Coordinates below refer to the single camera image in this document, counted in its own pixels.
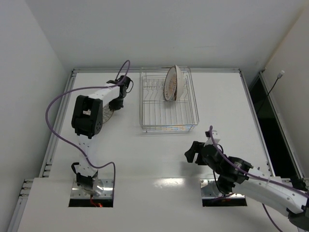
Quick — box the metal base plate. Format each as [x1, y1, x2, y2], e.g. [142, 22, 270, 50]
[200, 178, 245, 200]
[70, 179, 113, 200]

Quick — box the black wall cable white plug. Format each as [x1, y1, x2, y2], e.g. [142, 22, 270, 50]
[267, 70, 285, 97]

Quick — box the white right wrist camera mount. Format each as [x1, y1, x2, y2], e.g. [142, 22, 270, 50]
[204, 130, 221, 146]

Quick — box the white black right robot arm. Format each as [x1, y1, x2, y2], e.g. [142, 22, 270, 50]
[184, 139, 309, 231]

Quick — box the chrome wire dish rack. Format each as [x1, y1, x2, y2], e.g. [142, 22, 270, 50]
[139, 66, 199, 133]

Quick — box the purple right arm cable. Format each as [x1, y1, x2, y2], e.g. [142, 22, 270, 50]
[208, 125, 309, 232]

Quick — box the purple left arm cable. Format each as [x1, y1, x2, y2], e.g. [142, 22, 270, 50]
[45, 60, 132, 199]

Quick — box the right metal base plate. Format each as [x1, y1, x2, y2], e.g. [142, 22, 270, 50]
[200, 178, 245, 200]

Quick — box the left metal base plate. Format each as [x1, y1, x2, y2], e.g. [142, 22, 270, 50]
[70, 179, 113, 200]

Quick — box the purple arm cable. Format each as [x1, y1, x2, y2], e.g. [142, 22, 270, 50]
[208, 125, 309, 232]
[45, 60, 132, 199]

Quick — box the floral plate orange rim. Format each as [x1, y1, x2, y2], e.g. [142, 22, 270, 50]
[102, 104, 114, 124]
[174, 65, 184, 101]

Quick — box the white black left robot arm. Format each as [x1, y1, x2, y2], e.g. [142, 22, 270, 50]
[71, 75, 133, 194]

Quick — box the sunburst plate dark rim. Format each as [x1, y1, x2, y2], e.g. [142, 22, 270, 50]
[164, 66, 177, 101]

